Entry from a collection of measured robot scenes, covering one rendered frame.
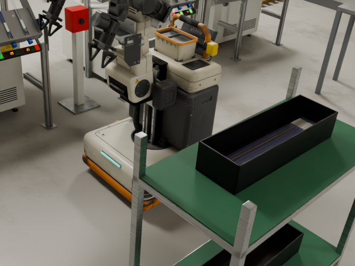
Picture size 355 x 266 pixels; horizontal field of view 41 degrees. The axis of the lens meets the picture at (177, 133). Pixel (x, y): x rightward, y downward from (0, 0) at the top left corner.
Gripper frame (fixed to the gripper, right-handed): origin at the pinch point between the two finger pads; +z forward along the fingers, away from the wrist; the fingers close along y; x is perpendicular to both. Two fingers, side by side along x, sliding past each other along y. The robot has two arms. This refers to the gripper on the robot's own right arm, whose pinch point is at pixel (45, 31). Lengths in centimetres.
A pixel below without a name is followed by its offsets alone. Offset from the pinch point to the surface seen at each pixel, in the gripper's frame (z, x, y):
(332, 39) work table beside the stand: -85, 247, -2
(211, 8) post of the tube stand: -65, 192, -93
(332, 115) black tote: -25, 42, 134
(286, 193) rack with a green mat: 4, 15, 147
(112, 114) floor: 47, 116, -64
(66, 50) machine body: 26, 121, -165
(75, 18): -8, 64, -82
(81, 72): 27, 89, -87
